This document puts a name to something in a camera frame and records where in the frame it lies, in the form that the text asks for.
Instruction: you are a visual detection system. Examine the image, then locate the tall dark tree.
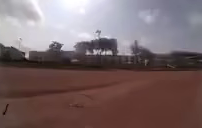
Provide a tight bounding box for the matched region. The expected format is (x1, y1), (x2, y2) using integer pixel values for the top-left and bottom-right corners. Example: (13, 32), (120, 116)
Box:
(73, 37), (119, 57)

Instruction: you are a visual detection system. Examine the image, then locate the bare dark tree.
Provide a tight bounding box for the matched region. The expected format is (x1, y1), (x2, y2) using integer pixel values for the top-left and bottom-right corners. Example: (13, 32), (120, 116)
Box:
(130, 39), (155, 66)

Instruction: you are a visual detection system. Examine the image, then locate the red dirt ground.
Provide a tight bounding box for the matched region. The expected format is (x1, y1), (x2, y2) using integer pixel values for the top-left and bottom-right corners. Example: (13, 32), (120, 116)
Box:
(0, 65), (202, 128)

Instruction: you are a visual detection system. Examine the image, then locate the long low pale building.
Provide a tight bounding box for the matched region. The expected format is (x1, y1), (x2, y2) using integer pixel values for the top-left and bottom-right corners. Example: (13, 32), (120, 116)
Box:
(28, 50), (147, 66)

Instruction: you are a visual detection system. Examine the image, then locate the small dark tree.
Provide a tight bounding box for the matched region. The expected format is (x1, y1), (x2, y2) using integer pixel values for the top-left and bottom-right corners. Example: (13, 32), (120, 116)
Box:
(48, 40), (65, 53)

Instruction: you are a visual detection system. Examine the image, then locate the low building with dark roof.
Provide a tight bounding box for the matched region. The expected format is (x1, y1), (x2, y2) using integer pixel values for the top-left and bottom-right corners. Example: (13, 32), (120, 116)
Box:
(152, 50), (202, 68)

